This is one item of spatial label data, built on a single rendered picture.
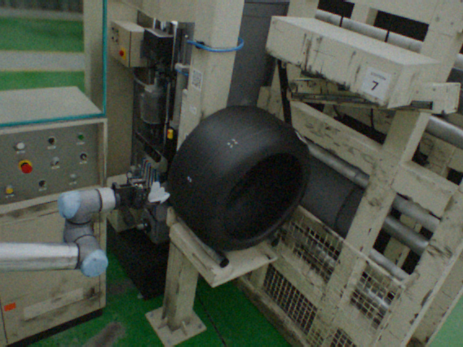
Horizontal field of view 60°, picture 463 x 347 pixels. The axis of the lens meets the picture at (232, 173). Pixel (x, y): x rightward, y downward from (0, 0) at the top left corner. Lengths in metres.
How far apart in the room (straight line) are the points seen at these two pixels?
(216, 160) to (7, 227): 0.99
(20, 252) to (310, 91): 1.21
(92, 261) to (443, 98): 1.16
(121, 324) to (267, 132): 1.57
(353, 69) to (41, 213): 1.41
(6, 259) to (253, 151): 0.80
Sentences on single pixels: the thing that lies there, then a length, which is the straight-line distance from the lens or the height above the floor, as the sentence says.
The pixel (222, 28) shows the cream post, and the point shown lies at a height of 1.73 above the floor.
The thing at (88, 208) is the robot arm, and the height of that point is 1.27.
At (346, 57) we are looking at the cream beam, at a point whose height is 1.74.
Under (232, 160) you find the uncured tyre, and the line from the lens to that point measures 1.37.
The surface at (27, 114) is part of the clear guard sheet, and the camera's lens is 1.76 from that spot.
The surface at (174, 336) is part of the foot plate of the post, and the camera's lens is 2.52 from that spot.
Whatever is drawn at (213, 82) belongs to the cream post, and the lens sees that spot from 1.64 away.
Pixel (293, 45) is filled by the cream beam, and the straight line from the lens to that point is 1.62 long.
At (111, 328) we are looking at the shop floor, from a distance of 2.57.
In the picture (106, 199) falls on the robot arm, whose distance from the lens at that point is 1.28.
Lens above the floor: 2.02
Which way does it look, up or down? 30 degrees down
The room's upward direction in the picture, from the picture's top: 11 degrees clockwise
